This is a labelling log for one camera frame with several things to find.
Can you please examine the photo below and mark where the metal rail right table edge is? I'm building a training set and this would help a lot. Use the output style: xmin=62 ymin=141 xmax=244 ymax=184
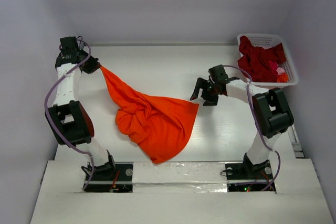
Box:
xmin=287 ymin=125 xmax=305 ymax=159

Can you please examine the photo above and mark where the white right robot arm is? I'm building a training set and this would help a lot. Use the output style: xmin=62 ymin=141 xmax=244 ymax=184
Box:
xmin=190 ymin=65 xmax=294 ymax=180

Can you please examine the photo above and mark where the small orange cloth in basket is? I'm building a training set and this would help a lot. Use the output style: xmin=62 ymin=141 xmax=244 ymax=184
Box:
xmin=277 ymin=73 xmax=289 ymax=83

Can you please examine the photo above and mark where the orange t shirt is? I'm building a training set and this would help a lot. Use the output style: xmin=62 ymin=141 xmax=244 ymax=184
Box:
xmin=100 ymin=67 xmax=199 ymax=164

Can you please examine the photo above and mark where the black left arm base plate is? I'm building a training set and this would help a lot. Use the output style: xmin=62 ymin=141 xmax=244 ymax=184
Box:
xmin=84 ymin=163 xmax=133 ymax=193

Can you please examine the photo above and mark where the pink cloth in basket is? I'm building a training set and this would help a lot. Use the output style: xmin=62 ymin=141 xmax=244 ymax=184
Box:
xmin=269 ymin=61 xmax=285 ymax=76

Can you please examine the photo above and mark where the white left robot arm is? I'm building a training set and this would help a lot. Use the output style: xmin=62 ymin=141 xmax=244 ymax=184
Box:
xmin=45 ymin=36 xmax=117 ymax=179

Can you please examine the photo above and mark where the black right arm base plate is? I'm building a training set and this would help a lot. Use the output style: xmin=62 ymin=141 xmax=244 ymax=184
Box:
xmin=221 ymin=161 xmax=273 ymax=193

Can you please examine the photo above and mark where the white plastic basket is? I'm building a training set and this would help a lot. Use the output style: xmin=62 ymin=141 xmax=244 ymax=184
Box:
xmin=237 ymin=33 xmax=299 ymax=88

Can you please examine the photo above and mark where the dark red t shirt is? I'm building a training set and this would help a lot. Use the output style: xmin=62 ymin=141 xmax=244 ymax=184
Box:
xmin=237 ymin=36 xmax=287 ymax=82

